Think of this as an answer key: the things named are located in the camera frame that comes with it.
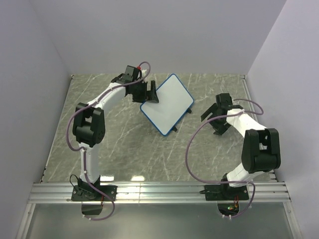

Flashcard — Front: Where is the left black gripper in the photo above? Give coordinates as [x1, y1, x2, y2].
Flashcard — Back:
[132, 80, 159, 103]

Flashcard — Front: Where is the blue framed whiteboard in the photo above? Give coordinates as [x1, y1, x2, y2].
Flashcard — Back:
[140, 74, 194, 136]

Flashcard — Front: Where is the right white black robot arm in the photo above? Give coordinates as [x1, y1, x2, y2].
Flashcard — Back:
[201, 103, 281, 200]

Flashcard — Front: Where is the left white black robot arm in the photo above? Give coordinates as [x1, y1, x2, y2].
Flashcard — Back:
[66, 68, 159, 201]

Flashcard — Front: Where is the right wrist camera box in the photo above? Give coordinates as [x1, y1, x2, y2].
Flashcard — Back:
[215, 93, 233, 108]

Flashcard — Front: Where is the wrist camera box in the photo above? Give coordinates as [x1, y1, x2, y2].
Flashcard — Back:
[215, 93, 233, 108]
[123, 65, 142, 83]

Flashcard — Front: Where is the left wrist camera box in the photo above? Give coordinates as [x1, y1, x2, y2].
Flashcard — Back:
[123, 65, 142, 83]

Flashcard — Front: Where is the whiteboard wire stand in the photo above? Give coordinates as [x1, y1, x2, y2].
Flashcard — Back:
[171, 107, 192, 132]

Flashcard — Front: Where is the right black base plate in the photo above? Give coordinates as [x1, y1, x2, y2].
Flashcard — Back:
[199, 184, 249, 201]

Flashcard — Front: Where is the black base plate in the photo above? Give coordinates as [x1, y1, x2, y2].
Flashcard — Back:
[71, 185, 117, 202]
[199, 184, 249, 201]

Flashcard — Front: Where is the aluminium rail frame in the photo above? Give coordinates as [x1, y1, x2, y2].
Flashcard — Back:
[17, 73, 302, 239]

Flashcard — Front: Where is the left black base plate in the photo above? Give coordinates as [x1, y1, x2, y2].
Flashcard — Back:
[71, 185, 117, 202]

